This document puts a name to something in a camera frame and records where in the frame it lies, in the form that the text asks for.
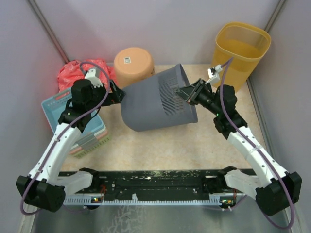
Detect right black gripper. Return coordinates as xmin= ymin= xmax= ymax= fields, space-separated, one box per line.
xmin=174 ymin=78 xmax=223 ymax=116

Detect yellow slatted waste bin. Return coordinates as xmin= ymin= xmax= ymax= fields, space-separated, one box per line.
xmin=211 ymin=22 xmax=272 ymax=92

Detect stacked pastel baskets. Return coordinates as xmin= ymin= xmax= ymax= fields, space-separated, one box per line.
xmin=69 ymin=126 xmax=110 ymax=158

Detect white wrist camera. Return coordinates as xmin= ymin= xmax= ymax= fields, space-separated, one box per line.
xmin=84 ymin=67 xmax=103 ymax=88
xmin=206 ymin=64 xmax=224 ymax=85

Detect white slotted cable duct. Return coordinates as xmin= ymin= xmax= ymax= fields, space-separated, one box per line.
xmin=64 ymin=194 xmax=234 ymax=206

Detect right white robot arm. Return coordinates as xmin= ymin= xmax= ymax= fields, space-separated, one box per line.
xmin=173 ymin=79 xmax=302 ymax=216

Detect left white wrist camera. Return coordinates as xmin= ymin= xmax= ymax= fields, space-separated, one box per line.
xmin=84 ymin=67 xmax=103 ymax=88

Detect blue plastic basket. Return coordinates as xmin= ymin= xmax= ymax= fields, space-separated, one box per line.
xmin=41 ymin=88 xmax=106 ymax=139

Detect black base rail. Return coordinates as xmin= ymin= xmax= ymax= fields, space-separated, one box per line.
xmin=78 ymin=169 xmax=233 ymax=202

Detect peach capybara print bucket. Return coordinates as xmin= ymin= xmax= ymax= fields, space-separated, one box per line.
xmin=113 ymin=47 xmax=155 ymax=89

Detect grey slatted waste bin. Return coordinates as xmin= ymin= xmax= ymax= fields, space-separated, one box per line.
xmin=121 ymin=64 xmax=198 ymax=132

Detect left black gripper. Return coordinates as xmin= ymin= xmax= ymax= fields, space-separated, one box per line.
xmin=86 ymin=79 xmax=126 ymax=112

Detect pink plastic bag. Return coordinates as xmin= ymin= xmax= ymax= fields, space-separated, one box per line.
xmin=57 ymin=59 xmax=118 ymax=92

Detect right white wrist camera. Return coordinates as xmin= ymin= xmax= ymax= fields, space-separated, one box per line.
xmin=206 ymin=64 xmax=224 ymax=85

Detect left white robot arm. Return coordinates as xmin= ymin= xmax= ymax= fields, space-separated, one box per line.
xmin=16 ymin=79 xmax=126 ymax=216

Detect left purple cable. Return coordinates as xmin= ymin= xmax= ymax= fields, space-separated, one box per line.
xmin=19 ymin=61 xmax=110 ymax=216

